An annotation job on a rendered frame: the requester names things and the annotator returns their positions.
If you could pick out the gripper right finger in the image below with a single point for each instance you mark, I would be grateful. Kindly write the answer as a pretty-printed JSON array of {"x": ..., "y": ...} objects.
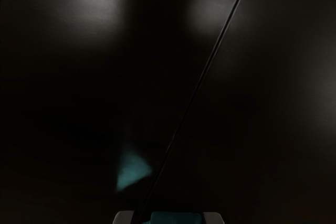
[{"x": 214, "y": 218}]

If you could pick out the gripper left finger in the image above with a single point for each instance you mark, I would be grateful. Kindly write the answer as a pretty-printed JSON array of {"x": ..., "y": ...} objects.
[{"x": 123, "y": 218}]

